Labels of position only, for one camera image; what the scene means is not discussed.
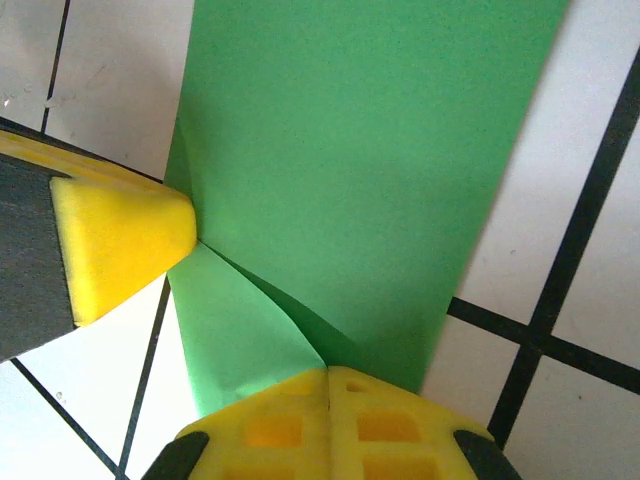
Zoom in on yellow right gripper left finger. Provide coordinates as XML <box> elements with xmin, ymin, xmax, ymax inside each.
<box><xmin>142</xmin><ymin>367</ymin><xmax>332</xmax><ymax>480</ymax></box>

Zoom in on green paper sheet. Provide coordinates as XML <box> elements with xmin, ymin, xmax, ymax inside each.
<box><xmin>166</xmin><ymin>0</ymin><xmax>572</xmax><ymax>419</ymax></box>

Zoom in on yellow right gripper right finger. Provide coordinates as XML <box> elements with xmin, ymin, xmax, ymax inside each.
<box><xmin>327</xmin><ymin>364</ymin><xmax>524</xmax><ymax>480</ymax></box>

